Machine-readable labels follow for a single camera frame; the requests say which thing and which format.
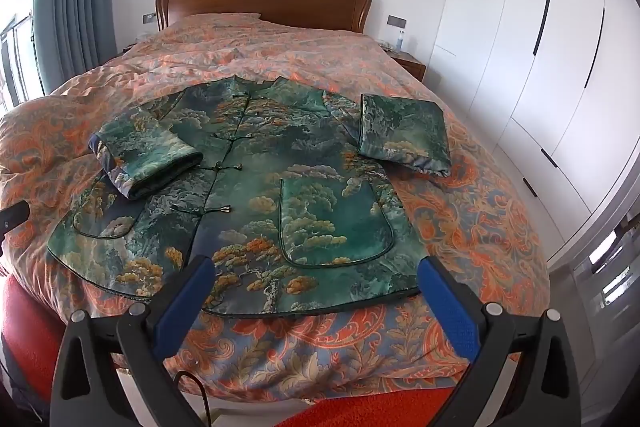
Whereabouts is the white wardrobe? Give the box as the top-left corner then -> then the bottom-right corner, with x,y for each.
425,0 -> 640,248

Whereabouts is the green printed padded jacket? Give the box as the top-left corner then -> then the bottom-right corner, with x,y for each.
47,76 -> 453,319

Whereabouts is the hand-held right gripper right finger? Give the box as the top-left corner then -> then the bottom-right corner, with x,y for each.
416,254 -> 583,427

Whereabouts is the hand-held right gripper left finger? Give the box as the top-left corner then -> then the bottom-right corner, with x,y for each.
50,254 -> 216,427

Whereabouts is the window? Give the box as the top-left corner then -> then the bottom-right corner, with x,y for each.
0,12 -> 36,112

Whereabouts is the orange paisley quilt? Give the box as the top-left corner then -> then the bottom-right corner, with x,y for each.
0,13 -> 551,403

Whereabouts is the wooden nightstand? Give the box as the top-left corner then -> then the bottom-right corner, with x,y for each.
387,49 -> 427,82

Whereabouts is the black cable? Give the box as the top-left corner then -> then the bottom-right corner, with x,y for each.
172,372 -> 211,427

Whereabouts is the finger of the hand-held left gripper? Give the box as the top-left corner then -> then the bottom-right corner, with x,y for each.
0,202 -> 29,240

